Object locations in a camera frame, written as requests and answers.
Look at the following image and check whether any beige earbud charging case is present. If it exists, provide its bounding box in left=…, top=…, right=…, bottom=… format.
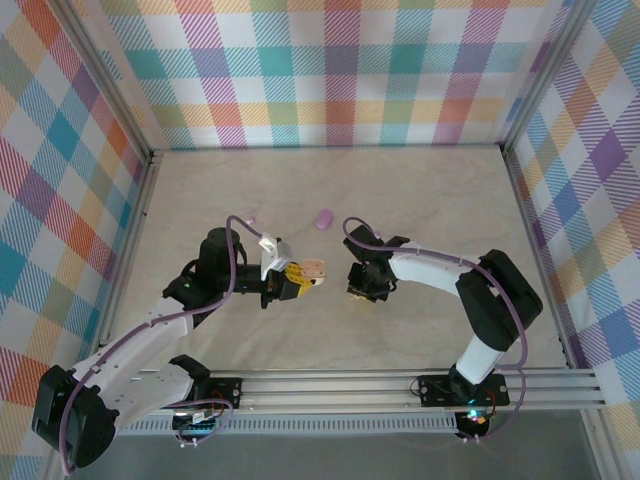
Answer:
left=299, top=257, right=330, bottom=287

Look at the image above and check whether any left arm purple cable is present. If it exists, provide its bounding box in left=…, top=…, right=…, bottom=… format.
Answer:
left=59, top=214, right=264, bottom=474

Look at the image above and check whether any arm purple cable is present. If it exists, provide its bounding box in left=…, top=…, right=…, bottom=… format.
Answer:
left=341, top=216, right=531, bottom=444
left=59, top=214, right=264, bottom=474

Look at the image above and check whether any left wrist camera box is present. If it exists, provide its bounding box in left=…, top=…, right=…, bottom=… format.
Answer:
left=256, top=233, right=294, bottom=281

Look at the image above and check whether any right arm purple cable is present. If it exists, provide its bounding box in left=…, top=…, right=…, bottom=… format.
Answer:
left=341, top=216, right=531, bottom=444

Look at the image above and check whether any aluminium floor side rail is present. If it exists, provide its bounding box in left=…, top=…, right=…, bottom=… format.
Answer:
left=501, top=144, right=576, bottom=369
left=94, top=149, right=165, bottom=361

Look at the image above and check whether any aluminium mounting rail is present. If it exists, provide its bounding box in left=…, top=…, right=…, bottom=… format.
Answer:
left=53, top=368, right=607, bottom=414

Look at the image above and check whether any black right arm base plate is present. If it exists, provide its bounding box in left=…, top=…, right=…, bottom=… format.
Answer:
left=417, top=372, right=511, bottom=408

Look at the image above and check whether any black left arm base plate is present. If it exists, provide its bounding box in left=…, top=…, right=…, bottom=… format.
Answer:
left=151, top=377, right=245, bottom=412

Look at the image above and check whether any grey slotted cable duct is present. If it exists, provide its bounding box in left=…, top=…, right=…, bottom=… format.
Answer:
left=79, top=417, right=460, bottom=437

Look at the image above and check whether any aluminium frame post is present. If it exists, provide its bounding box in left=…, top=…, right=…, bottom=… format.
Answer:
left=58, top=0, right=157, bottom=157
left=499, top=0, right=589, bottom=154
left=579, top=409, right=619, bottom=480

